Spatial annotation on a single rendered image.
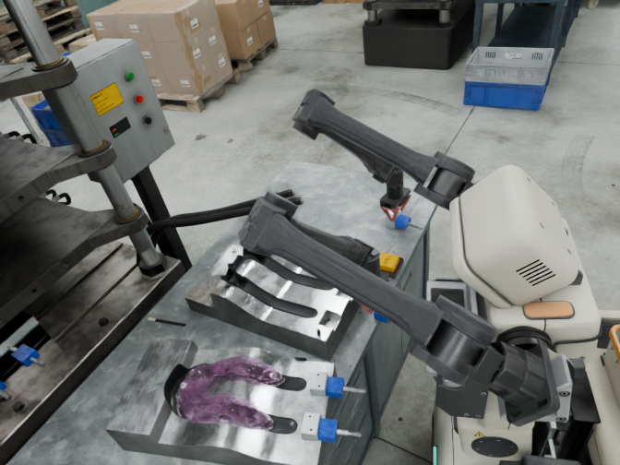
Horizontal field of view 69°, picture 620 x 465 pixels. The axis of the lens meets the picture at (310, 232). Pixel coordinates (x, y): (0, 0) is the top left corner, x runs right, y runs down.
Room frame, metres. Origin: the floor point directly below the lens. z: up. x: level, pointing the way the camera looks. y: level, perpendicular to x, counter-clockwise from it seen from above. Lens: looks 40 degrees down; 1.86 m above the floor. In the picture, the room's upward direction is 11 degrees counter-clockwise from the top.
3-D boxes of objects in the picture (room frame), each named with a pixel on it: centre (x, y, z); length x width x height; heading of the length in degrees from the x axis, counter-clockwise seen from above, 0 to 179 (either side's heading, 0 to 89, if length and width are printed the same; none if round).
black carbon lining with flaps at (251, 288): (0.96, 0.14, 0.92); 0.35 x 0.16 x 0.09; 55
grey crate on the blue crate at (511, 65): (3.51, -1.85, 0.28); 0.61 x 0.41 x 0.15; 53
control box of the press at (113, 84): (1.55, 0.59, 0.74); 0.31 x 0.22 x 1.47; 145
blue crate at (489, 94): (3.51, -1.85, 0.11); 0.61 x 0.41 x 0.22; 53
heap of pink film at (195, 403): (0.64, 0.27, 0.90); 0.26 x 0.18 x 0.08; 72
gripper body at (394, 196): (1.22, -0.31, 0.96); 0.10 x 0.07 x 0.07; 135
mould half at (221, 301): (0.98, 0.14, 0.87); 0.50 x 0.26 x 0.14; 55
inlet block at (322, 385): (0.61, 0.00, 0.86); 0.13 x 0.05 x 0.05; 72
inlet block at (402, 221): (1.20, -0.33, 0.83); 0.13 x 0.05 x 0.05; 44
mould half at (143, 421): (0.63, 0.28, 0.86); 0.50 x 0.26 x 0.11; 72
